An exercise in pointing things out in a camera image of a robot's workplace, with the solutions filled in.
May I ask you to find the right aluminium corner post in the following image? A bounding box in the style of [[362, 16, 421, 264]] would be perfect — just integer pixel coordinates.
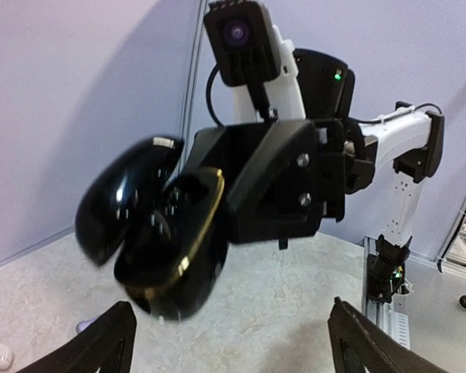
[[178, 0, 213, 141]]

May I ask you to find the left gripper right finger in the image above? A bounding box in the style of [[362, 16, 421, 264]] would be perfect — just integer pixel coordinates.
[[328, 297, 443, 373]]

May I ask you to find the black earbud case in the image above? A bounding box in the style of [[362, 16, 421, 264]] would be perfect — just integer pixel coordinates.
[[75, 135, 228, 322]]

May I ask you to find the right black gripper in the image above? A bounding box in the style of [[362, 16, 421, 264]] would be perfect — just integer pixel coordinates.
[[188, 119, 373, 244]]

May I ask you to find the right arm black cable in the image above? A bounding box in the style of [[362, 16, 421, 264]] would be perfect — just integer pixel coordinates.
[[205, 65, 228, 127]]

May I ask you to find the purple earbud charging case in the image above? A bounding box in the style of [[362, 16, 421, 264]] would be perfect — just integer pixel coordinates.
[[75, 317, 96, 334]]

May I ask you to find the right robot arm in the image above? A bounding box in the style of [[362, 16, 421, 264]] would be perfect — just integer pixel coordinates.
[[186, 49, 444, 303]]

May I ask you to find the aluminium front rail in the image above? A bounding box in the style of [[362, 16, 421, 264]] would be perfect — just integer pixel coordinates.
[[362, 237, 411, 350]]

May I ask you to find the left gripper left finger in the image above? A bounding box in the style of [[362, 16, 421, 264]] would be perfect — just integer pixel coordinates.
[[20, 301, 137, 373]]

